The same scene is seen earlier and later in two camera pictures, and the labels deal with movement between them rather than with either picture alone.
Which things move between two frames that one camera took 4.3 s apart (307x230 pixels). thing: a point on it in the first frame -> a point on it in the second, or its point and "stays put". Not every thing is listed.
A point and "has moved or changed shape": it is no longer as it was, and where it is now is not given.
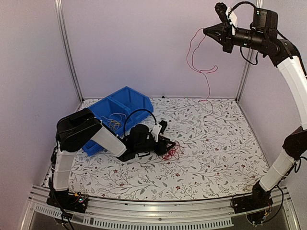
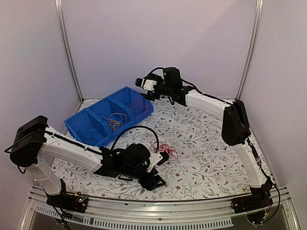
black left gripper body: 159,151 -> 128,171
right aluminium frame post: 258,4 stays put
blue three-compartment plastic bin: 118,111 stays put
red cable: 213,69 -> 139,108
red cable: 175,151 has moved or changed shape
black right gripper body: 229,44 -> 167,89
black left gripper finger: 168,148 -> 157,178
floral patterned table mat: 215,151 stays put
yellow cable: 113,125 stays put
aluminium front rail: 218,212 stays put
